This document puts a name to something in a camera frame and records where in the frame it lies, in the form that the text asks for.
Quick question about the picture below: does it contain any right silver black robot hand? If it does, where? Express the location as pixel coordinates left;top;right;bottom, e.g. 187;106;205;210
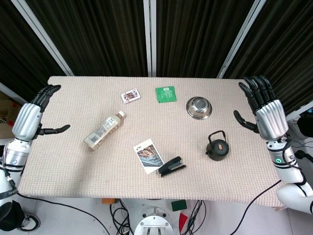
233;75;290;141

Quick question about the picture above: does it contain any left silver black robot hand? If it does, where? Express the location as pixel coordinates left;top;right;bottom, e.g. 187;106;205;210
11;84;71;141

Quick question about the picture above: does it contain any black teapot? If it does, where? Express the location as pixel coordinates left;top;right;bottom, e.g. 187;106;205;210
205;130;230;162

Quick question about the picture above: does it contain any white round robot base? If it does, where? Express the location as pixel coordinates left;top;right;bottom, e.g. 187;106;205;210
134;207;179;235

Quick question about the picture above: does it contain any brown cardboard box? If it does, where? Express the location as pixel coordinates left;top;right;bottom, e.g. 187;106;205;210
0;92;24;139

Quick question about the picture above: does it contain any white black device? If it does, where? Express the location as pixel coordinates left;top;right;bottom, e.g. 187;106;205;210
285;107;313;138

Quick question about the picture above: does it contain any black power plug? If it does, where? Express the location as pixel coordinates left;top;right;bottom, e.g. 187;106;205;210
293;149;313;165

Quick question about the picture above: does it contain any black pleated curtain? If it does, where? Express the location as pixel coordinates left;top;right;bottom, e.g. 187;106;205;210
156;0;256;78
24;0;149;76
224;0;313;116
0;0;68;103

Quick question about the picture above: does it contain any stainless steel bowl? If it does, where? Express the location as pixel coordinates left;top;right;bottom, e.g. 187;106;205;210
186;96;212;120

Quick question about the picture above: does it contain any milk tea plastic bottle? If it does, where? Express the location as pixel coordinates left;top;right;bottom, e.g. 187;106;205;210
83;111;126;152

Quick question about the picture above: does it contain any black white shoe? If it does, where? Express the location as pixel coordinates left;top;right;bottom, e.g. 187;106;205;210
21;213;41;231

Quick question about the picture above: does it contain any green foil packet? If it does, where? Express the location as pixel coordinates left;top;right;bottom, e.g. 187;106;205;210
155;86;178;104

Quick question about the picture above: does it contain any playing card deck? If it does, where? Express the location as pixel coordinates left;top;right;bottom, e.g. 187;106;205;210
120;88;142;104

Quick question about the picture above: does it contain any black stapler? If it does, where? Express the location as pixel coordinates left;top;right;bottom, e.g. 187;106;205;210
156;156;187;178

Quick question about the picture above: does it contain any beige waffle-weave tablecloth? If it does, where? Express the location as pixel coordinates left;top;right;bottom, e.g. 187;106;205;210
18;75;288;208

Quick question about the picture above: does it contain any green block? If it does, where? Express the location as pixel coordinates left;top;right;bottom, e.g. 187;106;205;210
171;199;188;212

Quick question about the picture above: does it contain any white picture postcard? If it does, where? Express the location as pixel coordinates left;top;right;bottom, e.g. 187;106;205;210
133;138;165;175

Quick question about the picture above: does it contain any red flat piece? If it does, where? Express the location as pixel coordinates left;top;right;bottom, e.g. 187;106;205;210
179;212;189;230

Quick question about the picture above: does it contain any white frame post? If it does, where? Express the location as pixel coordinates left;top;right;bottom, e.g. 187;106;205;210
143;0;157;77
11;0;74;76
217;0;264;79

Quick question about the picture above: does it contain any black floor cable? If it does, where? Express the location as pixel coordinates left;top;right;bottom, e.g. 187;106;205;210
18;193;110;235
229;179;282;235

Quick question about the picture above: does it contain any black cable bundle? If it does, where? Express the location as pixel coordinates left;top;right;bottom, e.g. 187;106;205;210
109;199;134;235
186;200;209;235

